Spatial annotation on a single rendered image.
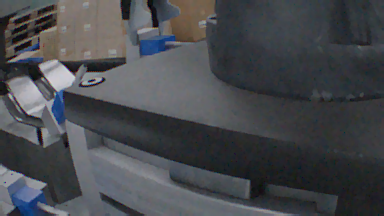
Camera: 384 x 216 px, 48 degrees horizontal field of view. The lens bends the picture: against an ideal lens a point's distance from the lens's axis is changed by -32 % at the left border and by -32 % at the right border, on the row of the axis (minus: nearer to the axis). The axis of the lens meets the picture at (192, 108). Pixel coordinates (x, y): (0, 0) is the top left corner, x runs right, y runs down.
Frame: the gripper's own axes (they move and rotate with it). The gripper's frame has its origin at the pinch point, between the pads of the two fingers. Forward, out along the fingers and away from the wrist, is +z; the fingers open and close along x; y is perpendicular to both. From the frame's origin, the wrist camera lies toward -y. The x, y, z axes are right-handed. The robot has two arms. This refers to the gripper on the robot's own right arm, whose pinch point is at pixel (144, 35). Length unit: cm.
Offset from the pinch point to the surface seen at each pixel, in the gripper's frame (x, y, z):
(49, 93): -18.1, -9.7, 5.8
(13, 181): -46, 19, 7
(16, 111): -28.8, -9.1, 6.0
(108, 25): 238, -294, 42
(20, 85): -23.9, -14.5, 2.7
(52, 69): -13.3, -14.8, 2.6
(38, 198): -44, 23, 9
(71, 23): 236, -359, 33
